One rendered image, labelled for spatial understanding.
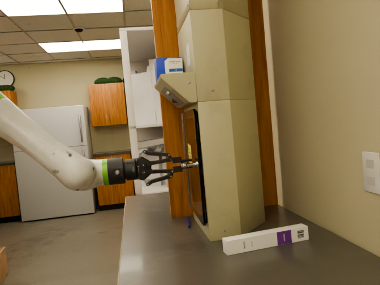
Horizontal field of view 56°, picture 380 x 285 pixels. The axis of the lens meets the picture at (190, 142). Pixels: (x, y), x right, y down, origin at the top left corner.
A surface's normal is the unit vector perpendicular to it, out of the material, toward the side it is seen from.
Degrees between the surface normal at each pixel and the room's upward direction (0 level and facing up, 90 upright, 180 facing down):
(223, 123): 90
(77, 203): 90
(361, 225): 90
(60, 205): 90
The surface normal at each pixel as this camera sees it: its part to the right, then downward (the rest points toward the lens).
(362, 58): -0.98, 0.10
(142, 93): -0.25, 0.19
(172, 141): 0.16, 0.04
